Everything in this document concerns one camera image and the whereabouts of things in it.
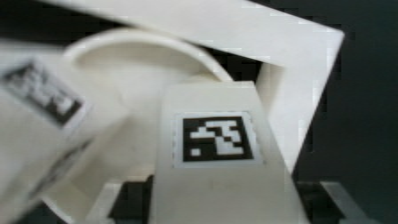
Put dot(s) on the white L-shaped barrier wall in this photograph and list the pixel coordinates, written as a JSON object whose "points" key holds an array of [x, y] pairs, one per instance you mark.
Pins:
{"points": [[249, 30]]}

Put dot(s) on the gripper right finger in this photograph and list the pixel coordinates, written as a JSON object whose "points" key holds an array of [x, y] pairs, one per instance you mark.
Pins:
{"points": [[329, 204]]}

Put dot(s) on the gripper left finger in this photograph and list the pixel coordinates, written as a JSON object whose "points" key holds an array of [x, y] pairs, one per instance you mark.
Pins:
{"points": [[123, 203]]}

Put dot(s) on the white stool leg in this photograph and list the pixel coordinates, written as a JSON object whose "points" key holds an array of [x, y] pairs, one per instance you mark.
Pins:
{"points": [[59, 112], [223, 182]]}

